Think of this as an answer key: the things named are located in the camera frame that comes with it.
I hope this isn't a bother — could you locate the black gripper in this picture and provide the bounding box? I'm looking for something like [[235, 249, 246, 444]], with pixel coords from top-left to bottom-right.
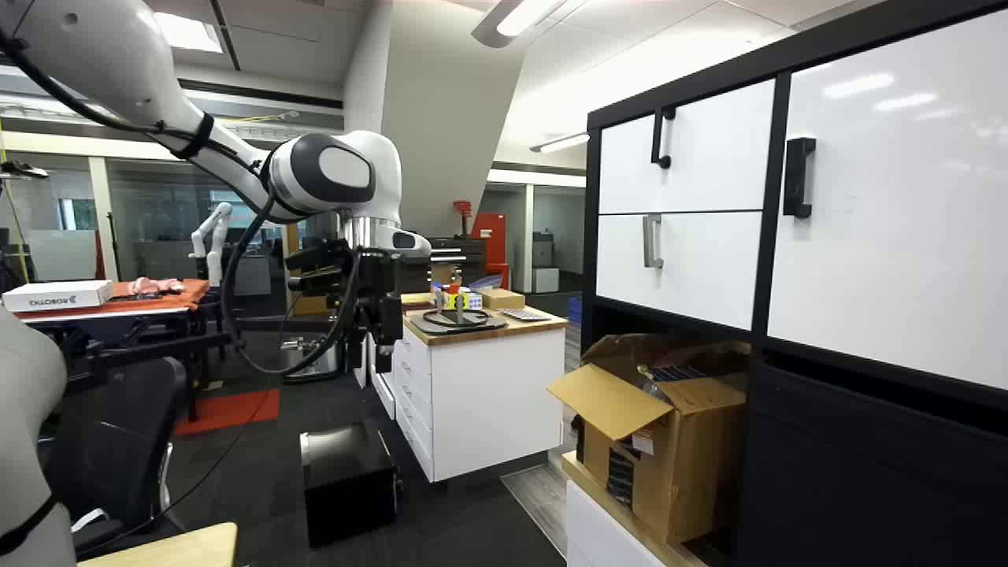
[[342, 247, 409, 375]]

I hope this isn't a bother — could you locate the brown cardboard box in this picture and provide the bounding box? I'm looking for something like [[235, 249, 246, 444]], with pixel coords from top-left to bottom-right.
[[544, 330, 756, 549]]

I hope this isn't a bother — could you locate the small tan box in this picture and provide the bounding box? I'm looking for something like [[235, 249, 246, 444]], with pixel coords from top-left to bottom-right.
[[480, 288, 530, 315]]

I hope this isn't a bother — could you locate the black box on floor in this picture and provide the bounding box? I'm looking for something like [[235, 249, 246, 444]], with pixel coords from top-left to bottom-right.
[[297, 420, 403, 551]]

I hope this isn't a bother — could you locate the flat white box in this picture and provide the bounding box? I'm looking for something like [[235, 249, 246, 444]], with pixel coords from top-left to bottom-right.
[[0, 276, 117, 318]]

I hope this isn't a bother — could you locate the colourful toy object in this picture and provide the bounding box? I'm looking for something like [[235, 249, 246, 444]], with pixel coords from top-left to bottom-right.
[[439, 273, 471, 321]]

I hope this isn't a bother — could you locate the white island cabinet wood top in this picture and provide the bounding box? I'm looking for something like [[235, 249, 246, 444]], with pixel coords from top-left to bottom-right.
[[367, 298, 571, 487]]

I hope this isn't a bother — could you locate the red machine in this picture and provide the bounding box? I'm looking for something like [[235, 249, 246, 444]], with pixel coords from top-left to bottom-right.
[[451, 200, 512, 291]]

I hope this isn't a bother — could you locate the red floor mat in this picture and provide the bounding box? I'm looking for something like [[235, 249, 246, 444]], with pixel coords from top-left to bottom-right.
[[171, 386, 282, 442]]

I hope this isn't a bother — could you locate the red table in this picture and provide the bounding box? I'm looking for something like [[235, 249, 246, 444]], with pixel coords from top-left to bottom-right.
[[16, 273, 217, 421]]

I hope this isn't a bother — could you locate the black office chair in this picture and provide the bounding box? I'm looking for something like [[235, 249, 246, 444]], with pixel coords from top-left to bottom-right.
[[42, 353, 193, 559]]

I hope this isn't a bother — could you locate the white counter with wood top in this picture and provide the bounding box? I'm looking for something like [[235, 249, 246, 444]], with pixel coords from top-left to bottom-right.
[[556, 449, 710, 567]]

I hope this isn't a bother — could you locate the light wooden table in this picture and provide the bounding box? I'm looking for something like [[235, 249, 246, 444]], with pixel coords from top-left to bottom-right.
[[72, 519, 244, 567]]

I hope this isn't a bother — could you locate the long ceiling light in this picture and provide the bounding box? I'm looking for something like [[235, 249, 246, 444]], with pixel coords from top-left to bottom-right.
[[468, 0, 576, 52]]

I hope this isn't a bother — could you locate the rectangular ceiling light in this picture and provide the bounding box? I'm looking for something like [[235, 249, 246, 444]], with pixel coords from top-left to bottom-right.
[[142, 5, 226, 56]]

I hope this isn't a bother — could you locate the black shelf cabinet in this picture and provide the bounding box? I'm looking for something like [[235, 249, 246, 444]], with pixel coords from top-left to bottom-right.
[[580, 0, 1008, 567]]

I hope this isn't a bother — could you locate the large white cabinet door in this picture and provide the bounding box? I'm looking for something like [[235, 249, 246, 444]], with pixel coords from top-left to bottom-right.
[[764, 5, 1008, 394]]

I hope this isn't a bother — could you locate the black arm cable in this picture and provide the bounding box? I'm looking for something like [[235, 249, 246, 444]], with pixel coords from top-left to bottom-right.
[[217, 191, 366, 384]]

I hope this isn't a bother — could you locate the white small drawer grey handle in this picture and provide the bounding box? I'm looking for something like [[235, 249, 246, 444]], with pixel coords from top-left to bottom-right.
[[591, 210, 764, 335]]

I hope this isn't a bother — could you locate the white small drawer black handle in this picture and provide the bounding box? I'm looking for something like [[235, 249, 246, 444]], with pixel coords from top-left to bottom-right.
[[594, 80, 779, 214]]

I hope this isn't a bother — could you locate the black door handle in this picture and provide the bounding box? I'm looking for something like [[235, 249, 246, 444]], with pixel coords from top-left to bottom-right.
[[782, 134, 820, 220]]

